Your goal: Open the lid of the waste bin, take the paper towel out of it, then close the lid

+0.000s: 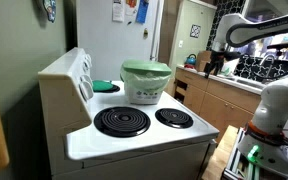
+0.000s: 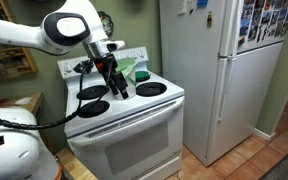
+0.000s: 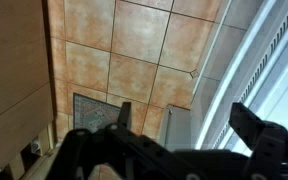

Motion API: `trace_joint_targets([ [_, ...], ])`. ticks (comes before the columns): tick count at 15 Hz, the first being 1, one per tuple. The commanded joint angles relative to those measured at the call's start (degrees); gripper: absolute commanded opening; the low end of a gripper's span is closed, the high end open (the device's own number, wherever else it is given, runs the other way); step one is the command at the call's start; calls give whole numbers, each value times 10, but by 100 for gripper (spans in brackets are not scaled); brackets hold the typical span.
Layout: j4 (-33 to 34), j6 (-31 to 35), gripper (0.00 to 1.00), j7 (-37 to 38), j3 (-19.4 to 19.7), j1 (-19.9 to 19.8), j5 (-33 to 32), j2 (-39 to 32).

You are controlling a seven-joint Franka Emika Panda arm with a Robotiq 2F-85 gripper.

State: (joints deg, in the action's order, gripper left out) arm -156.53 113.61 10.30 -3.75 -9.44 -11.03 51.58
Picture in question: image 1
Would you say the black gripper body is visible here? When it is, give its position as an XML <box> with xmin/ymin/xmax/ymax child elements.
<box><xmin>209</xmin><ymin>49</ymin><xmax>226</xmax><ymax>68</ymax></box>

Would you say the green waste bin lid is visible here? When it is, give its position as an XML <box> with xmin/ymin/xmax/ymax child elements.
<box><xmin>121</xmin><ymin>59</ymin><xmax>173</xmax><ymax>77</ymax></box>

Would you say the pale green bin liner bag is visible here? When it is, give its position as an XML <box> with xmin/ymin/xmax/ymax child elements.
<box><xmin>119</xmin><ymin>67</ymin><xmax>172</xmax><ymax>94</ymax></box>

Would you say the white waste bin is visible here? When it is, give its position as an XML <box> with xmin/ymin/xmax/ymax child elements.
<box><xmin>123</xmin><ymin>79</ymin><xmax>164</xmax><ymax>106</ymax></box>

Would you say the blue printed paper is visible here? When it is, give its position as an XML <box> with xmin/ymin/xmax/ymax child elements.
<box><xmin>135</xmin><ymin>0</ymin><xmax>150</xmax><ymax>25</ymax></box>

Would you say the brown cardboard box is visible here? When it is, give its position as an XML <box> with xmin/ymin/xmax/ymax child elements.
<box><xmin>195</xmin><ymin>50</ymin><xmax>214</xmax><ymax>72</ymax></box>

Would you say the blue kettle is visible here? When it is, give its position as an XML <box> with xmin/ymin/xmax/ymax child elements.
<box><xmin>184</xmin><ymin>53</ymin><xmax>198</xmax><ymax>66</ymax></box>

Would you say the wooden kitchen counter cabinet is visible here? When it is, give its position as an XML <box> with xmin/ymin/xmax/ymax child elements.
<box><xmin>173</xmin><ymin>65</ymin><xmax>288</xmax><ymax>144</ymax></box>

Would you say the black white patterned tile picture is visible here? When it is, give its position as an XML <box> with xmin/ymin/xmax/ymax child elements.
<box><xmin>189</xmin><ymin>23</ymin><xmax>202</xmax><ymax>39</ymax></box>

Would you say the chrome sink faucet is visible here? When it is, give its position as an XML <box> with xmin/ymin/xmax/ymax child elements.
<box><xmin>259</xmin><ymin>54</ymin><xmax>277</xmax><ymax>81</ymax></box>

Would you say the small black coil burner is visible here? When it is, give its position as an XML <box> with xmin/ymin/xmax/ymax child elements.
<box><xmin>154</xmin><ymin>107</ymin><xmax>195</xmax><ymax>130</ymax></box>

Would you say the wooden table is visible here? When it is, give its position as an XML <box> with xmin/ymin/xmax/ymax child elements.
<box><xmin>201</xmin><ymin>124</ymin><xmax>240</xmax><ymax>180</ymax></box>

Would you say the black burner under pot holder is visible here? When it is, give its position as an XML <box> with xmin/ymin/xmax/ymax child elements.
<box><xmin>93</xmin><ymin>83</ymin><xmax>121</xmax><ymax>94</ymax></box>

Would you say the small white card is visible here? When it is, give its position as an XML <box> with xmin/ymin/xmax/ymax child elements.
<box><xmin>125</xmin><ymin>5</ymin><xmax>138</xmax><ymax>17</ymax></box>

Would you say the large black coil burner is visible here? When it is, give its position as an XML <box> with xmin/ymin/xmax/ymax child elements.
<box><xmin>93</xmin><ymin>106</ymin><xmax>152</xmax><ymax>139</ymax></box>

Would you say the orange fridge magnet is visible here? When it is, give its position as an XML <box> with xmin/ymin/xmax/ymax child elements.
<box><xmin>125</xmin><ymin>0</ymin><xmax>138</xmax><ymax>8</ymax></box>

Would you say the white refrigerator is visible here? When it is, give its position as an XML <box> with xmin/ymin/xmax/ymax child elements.
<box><xmin>75</xmin><ymin>0</ymin><xmax>165</xmax><ymax>83</ymax></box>

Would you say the white electric stove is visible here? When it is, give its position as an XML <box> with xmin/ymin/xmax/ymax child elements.
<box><xmin>37</xmin><ymin>47</ymin><xmax>220</xmax><ymax>180</ymax></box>

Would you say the white printed paper sheet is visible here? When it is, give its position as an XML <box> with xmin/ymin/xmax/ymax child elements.
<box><xmin>112</xmin><ymin>0</ymin><xmax>125</xmax><ymax>23</ymax></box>

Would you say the green round pot holder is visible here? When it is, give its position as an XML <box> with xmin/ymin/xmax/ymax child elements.
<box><xmin>92</xmin><ymin>79</ymin><xmax>115</xmax><ymax>93</ymax></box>

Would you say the white stove knob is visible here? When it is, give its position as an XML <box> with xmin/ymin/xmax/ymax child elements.
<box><xmin>79</xmin><ymin>81</ymin><xmax>95</xmax><ymax>101</ymax></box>
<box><xmin>80</xmin><ymin>74</ymin><xmax>94</xmax><ymax>86</ymax></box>
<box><xmin>83</xmin><ymin>58</ymin><xmax>92</xmax><ymax>70</ymax></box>

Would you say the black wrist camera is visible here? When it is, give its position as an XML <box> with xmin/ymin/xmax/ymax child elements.
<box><xmin>223</xmin><ymin>50</ymin><xmax>242</xmax><ymax>62</ymax></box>

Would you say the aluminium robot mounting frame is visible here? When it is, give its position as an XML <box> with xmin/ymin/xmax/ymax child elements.
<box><xmin>222</xmin><ymin>128</ymin><xmax>288</xmax><ymax>180</ymax></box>

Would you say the colourful wall decoration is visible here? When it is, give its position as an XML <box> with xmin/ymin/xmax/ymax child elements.
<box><xmin>42</xmin><ymin>0</ymin><xmax>57</xmax><ymax>24</ymax></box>

